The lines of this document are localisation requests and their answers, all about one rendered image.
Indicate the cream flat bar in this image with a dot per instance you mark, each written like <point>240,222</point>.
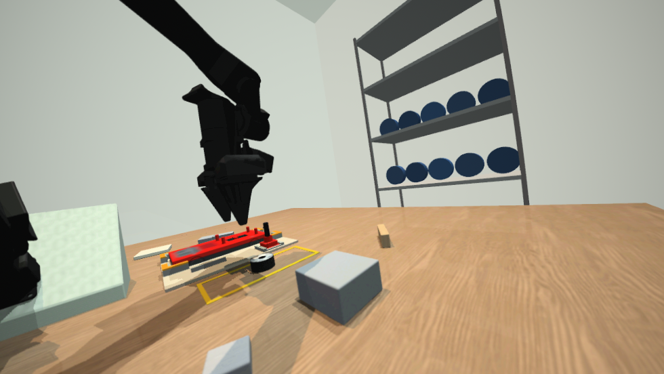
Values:
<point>152,252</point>

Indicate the small tan wooden block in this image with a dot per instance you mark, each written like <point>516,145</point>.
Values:
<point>383,235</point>

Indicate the yellow rectangular outline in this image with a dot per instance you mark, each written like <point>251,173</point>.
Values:
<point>207,298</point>

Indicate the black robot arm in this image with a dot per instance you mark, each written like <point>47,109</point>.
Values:
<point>19,271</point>

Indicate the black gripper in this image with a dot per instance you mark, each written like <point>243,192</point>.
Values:
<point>229,176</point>

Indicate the black wheel with grey rim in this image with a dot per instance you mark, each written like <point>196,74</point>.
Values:
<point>262,262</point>

